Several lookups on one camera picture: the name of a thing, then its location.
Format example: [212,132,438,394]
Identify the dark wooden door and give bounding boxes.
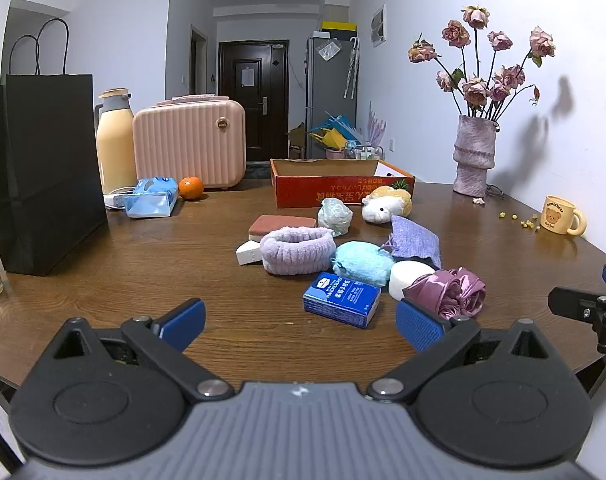
[218,40,290,162]

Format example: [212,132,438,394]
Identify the pale purple vase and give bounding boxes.
[452,114,498,197]

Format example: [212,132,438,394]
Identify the white charger cable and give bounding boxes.
[104,187,138,211]

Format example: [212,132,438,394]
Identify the hanging folded umbrella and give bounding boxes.
[344,36,360,99]

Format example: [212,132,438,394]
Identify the grey refrigerator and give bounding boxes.
[305,36,359,160]

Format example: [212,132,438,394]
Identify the white triangular sponge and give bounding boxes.
[235,240,264,267]

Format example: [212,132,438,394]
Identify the pink ribbed suitcase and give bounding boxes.
[132,95,247,191]

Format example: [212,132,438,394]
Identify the dried pink roses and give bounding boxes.
[408,5,556,123]

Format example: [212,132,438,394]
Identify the white electrical panel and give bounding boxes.
[370,4,387,47]

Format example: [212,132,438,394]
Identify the cream thermos jug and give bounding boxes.
[94,88,136,196]

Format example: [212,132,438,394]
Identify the scattered yellow flower bits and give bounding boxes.
[498,211,539,231]

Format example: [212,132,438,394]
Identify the orange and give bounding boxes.
[178,176,205,201]

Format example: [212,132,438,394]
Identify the purple fluffy headband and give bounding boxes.
[259,227,337,276]

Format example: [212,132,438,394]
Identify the wire storage trolley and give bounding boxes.
[344,140,384,161]

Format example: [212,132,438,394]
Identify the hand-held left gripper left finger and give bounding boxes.
[53,298,235,403]

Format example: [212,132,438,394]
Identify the reddish brown sponge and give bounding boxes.
[248,214,318,242]

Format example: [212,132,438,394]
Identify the yellow bear mug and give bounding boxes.
[540,195,587,237]

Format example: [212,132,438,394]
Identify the blue handkerchief packet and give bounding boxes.
[303,271,382,330]

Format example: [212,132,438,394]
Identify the light blue fluffy puff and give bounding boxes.
[330,241,395,288]

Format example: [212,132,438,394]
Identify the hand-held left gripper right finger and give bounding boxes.
[367,298,554,402]

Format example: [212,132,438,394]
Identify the blue tissue pack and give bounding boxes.
[124,176,180,218]

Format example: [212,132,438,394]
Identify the orange cardboard box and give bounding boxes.
[269,158,416,209]

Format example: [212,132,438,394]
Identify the white round sponge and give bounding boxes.
[388,260,436,302]

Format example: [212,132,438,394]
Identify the blue and yellow bags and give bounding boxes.
[308,112,364,151]

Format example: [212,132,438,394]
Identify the purple fabric pouch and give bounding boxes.
[380,215,443,270]

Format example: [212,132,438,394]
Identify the hamster plush toy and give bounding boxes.
[361,186,413,224]

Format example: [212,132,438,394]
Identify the pale green crumpled bag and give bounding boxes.
[317,198,354,237]

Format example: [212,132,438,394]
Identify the black paper bag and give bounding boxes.
[0,18,108,277]

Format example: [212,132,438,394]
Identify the open brown cardboard box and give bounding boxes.
[288,122,309,158]

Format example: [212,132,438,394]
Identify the purple wall decoration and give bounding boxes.
[365,101,388,147]

